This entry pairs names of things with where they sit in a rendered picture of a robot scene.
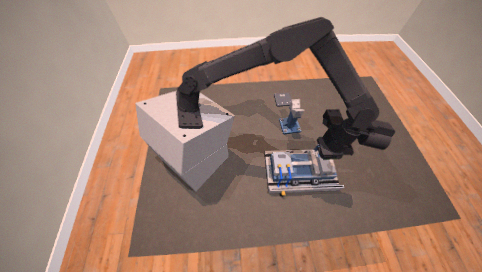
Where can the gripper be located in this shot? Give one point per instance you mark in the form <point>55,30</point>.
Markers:
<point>334,149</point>

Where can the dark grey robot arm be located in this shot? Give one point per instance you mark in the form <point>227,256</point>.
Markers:
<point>286,45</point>

